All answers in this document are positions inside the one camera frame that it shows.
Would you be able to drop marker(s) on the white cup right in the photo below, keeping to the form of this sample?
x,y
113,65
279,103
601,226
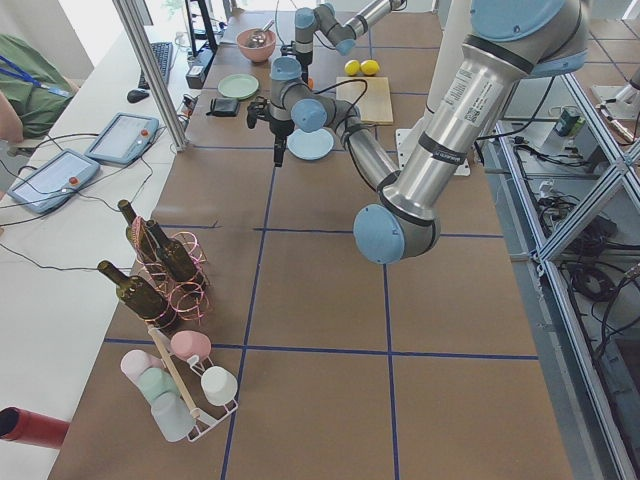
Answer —
x,y
219,385

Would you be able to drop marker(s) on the pale pink cup left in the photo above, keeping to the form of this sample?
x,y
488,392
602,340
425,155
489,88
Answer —
x,y
135,362

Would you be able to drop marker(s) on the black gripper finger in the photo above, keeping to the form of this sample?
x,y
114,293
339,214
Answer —
x,y
282,150
276,153

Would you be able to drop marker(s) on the middle dark glass bottle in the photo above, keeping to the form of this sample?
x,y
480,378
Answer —
x,y
173,255

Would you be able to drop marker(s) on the light blue plate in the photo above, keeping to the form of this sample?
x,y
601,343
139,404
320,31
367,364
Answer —
x,y
310,146

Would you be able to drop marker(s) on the green plate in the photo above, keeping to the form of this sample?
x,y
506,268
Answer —
x,y
238,86

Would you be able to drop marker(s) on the pink cup upper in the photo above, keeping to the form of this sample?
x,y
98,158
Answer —
x,y
188,343

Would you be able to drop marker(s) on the pale blue cup front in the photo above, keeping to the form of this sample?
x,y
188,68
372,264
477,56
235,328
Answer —
x,y
172,416

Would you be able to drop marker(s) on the black power box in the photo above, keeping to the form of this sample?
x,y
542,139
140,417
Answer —
x,y
198,68

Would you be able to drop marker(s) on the black wallet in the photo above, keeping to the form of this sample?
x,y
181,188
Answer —
x,y
223,107

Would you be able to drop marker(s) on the front dark glass bottle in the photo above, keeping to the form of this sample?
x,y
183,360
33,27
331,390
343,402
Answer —
x,y
137,294

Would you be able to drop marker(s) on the far teach pendant tablet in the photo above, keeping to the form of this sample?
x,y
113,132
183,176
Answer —
x,y
124,139

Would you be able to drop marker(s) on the near teach pendant tablet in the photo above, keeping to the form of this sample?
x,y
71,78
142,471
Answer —
x,y
51,185

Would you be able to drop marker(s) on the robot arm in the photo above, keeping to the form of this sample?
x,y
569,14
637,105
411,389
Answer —
x,y
506,42
340,25

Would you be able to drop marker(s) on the pink bowl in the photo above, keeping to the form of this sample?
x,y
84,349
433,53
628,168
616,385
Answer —
x,y
256,51

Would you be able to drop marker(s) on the red cylinder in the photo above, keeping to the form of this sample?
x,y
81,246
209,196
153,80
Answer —
x,y
26,427

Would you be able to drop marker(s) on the white wire cup rack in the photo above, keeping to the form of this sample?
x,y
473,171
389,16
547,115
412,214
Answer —
x,y
205,422

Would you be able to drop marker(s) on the dark glass bottle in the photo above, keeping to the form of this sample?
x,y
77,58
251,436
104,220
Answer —
x,y
137,294
173,255
136,233

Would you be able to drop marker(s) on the mint green cup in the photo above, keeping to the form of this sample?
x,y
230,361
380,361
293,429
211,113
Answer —
x,y
154,382

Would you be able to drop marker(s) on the black computer mouse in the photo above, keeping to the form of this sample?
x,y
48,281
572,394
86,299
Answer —
x,y
136,95

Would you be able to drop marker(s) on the left yellow lemon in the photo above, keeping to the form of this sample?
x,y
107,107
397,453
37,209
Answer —
x,y
352,68

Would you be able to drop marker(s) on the person in green shirt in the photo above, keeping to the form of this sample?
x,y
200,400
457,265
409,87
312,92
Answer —
x,y
34,94

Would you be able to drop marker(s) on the yellow lemon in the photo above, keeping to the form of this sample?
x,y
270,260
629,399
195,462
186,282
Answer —
x,y
352,68
369,67

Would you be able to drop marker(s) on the metal scoop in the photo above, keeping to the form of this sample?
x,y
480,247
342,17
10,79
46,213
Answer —
x,y
258,37

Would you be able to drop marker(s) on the back dark glass bottle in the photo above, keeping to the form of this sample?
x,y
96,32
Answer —
x,y
136,233

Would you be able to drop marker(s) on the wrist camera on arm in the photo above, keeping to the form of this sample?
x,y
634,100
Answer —
x,y
257,110

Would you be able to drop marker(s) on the wooden cutting board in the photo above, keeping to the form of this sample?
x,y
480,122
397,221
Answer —
x,y
375,106

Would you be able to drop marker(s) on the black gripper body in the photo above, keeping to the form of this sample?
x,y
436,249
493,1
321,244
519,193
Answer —
x,y
303,61
279,128

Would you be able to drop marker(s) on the black keyboard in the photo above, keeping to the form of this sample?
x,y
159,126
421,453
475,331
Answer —
x,y
163,52

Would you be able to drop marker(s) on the aluminium frame post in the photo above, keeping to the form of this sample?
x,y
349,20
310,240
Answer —
x,y
135,30

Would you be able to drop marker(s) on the right yellow lemon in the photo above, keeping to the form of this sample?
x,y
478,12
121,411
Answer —
x,y
369,67

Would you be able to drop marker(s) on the copper wire bottle rack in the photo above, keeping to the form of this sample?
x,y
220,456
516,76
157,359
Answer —
x,y
189,300

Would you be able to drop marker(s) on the teach pendant tablet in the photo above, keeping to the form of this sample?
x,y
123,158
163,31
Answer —
x,y
124,139
51,185

